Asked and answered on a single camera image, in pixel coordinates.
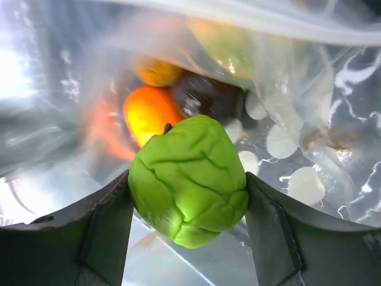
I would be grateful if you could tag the green fake wrinkled fruit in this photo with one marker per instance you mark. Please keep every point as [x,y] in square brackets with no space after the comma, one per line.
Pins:
[189,183]

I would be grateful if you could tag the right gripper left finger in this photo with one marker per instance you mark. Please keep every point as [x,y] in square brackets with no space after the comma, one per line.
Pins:
[84,243]

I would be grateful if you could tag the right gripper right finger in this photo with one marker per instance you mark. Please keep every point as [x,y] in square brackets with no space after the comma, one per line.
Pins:
[294,244]

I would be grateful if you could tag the brown fake kiwi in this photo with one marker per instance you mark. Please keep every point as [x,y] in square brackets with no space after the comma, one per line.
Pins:
[195,95]

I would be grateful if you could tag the polka dot zip top bag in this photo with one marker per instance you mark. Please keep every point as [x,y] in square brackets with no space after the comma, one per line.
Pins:
[67,67]

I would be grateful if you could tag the orange fake orange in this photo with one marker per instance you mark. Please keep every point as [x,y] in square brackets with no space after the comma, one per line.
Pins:
[147,110]

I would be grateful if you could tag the green fake grape bunch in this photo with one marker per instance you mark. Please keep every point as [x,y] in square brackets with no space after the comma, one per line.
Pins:
[245,57]

